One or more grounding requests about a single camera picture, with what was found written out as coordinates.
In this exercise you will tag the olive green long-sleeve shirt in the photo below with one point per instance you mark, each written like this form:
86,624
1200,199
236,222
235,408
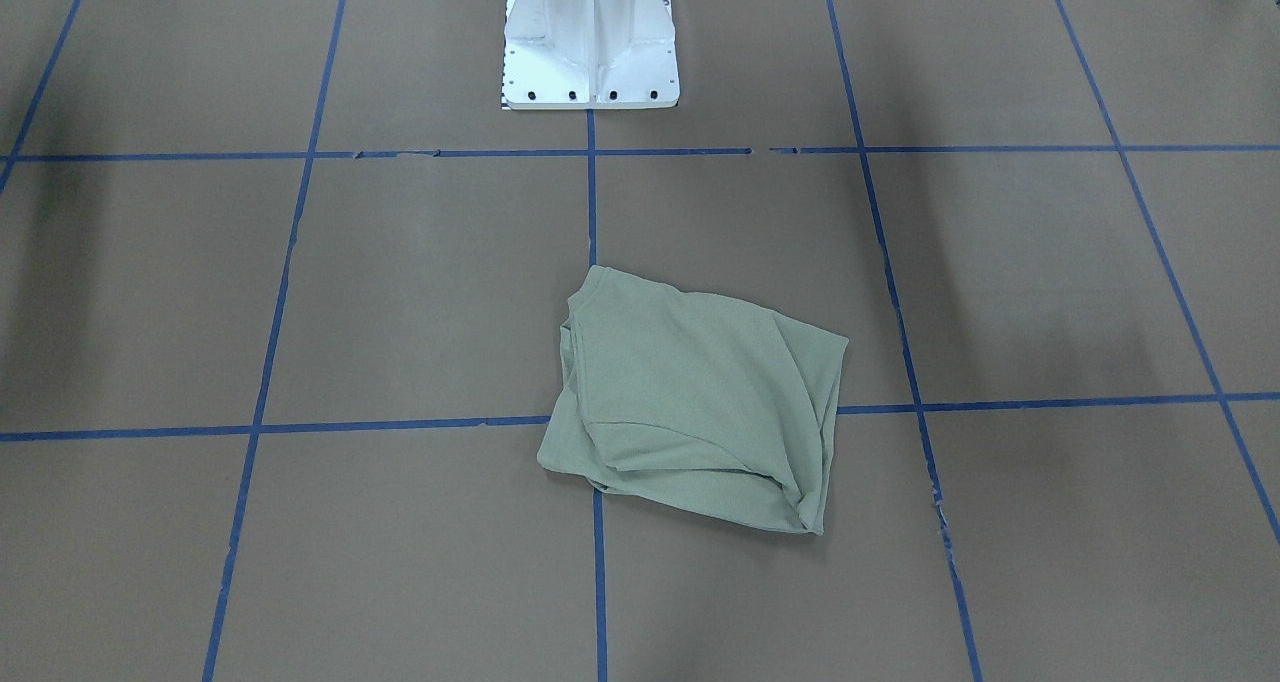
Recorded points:
698,401

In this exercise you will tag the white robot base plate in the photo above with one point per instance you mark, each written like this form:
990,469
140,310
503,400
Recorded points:
589,55

